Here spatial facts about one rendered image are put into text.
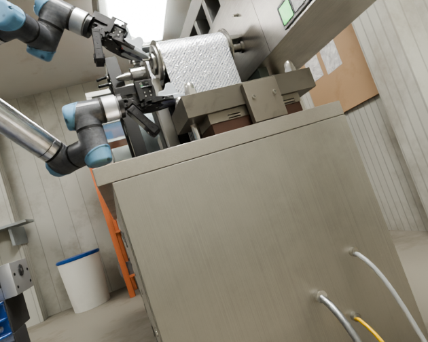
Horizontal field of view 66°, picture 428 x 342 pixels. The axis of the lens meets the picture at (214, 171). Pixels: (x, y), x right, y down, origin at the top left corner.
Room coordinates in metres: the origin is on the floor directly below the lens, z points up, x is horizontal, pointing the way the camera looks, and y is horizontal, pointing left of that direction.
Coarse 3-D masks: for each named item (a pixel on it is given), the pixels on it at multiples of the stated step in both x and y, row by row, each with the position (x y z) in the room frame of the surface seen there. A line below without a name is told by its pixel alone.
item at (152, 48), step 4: (224, 36) 1.10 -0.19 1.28; (228, 44) 1.10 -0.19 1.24; (152, 48) 1.03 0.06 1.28; (156, 52) 1.02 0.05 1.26; (156, 56) 1.02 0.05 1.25; (160, 60) 1.02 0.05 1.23; (160, 64) 1.02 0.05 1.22; (160, 68) 1.03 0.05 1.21; (160, 72) 1.04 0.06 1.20; (156, 76) 1.10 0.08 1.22; (160, 76) 1.05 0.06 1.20; (160, 80) 1.08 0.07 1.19
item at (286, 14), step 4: (284, 4) 0.88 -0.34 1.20; (288, 4) 0.87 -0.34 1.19; (280, 8) 0.90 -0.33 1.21; (284, 8) 0.89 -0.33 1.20; (288, 8) 0.87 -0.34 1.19; (280, 12) 0.91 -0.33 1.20; (284, 12) 0.89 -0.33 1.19; (288, 12) 0.88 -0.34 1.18; (292, 12) 0.86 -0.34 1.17; (284, 16) 0.90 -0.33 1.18; (288, 16) 0.88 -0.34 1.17; (284, 20) 0.91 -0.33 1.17; (288, 20) 0.89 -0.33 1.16
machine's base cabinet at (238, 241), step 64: (320, 128) 0.85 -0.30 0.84; (128, 192) 0.69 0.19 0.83; (192, 192) 0.73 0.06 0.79; (256, 192) 0.78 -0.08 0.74; (320, 192) 0.83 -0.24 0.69; (192, 256) 0.72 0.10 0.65; (256, 256) 0.76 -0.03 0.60; (320, 256) 0.81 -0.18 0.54; (384, 256) 0.87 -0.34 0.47; (192, 320) 0.71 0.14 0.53; (256, 320) 0.75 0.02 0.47; (320, 320) 0.80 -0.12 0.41; (384, 320) 0.85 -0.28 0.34
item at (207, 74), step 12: (204, 60) 1.06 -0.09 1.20; (216, 60) 1.07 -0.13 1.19; (228, 60) 1.08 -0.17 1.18; (168, 72) 1.01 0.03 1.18; (180, 72) 1.03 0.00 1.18; (192, 72) 1.04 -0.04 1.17; (204, 72) 1.05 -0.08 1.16; (216, 72) 1.06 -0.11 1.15; (228, 72) 1.08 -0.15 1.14; (180, 84) 1.02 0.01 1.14; (204, 84) 1.05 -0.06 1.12; (216, 84) 1.06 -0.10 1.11; (228, 84) 1.07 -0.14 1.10
